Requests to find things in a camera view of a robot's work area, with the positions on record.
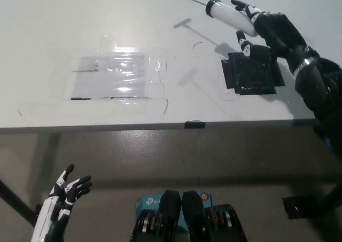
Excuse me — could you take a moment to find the small black tape piece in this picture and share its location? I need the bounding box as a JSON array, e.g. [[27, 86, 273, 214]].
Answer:
[[184, 120, 206, 129]]

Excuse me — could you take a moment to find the teal tp-link box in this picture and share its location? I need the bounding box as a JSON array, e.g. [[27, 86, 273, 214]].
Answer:
[[134, 191, 213, 231]]

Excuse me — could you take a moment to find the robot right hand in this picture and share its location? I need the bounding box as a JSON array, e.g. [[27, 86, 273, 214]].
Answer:
[[231, 0, 321, 76]]

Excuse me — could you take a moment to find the clear plastic sheet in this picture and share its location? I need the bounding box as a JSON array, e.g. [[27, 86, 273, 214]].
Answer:
[[71, 55, 146, 100]]

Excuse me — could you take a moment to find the small white air pump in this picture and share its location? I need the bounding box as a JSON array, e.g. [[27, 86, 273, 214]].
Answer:
[[161, 0, 259, 37]]

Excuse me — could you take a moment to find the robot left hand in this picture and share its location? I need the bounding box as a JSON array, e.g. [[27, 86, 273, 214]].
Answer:
[[30, 163, 93, 242]]

